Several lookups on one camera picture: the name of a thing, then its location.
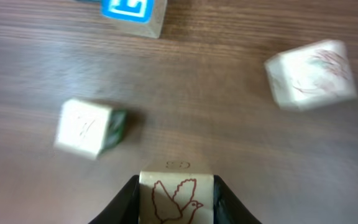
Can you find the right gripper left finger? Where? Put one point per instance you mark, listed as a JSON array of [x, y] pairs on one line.
[[124, 207]]

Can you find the wooden block Z side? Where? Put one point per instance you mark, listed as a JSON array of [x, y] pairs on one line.
[[176, 192]]

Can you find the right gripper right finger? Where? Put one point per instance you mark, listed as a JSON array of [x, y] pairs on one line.
[[228, 209]]

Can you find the wooden block far right top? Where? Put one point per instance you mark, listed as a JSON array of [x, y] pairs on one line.
[[311, 76]]

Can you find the wooden block green side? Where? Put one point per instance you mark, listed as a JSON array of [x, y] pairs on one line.
[[87, 128]]

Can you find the blue L letter block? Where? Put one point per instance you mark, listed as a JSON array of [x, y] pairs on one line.
[[137, 17]]

